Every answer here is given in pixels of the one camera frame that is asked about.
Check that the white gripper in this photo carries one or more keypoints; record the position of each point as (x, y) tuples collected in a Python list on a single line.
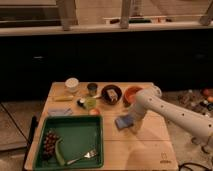
[(137, 113)]

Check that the blue sponge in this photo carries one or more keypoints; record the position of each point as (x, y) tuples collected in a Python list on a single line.
[(124, 121)]

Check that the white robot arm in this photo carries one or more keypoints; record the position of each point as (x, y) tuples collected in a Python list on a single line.
[(150, 99)]

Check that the green plastic tray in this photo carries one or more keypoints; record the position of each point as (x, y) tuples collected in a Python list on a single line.
[(79, 135)]

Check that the orange bowl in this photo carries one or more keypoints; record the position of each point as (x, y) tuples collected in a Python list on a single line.
[(129, 95)]

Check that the dark brown bowl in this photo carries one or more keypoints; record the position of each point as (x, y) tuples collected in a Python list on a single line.
[(111, 94)]

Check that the red apple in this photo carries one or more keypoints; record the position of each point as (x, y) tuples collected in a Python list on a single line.
[(94, 111)]

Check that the green cup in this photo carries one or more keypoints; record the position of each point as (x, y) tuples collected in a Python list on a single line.
[(90, 103)]

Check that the dark metal cup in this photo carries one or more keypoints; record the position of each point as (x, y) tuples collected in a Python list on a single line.
[(92, 89)]

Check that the small black white object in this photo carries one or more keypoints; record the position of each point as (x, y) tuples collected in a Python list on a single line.
[(81, 102)]

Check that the silver fork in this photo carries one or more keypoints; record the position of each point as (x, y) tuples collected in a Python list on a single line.
[(87, 155)]

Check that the light blue cloth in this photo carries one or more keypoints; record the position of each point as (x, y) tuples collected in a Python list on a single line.
[(60, 112)]

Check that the white cup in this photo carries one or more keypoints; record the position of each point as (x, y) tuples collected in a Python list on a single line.
[(72, 84)]

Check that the bunch of dark grapes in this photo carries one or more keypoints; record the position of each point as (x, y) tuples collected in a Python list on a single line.
[(49, 145)]

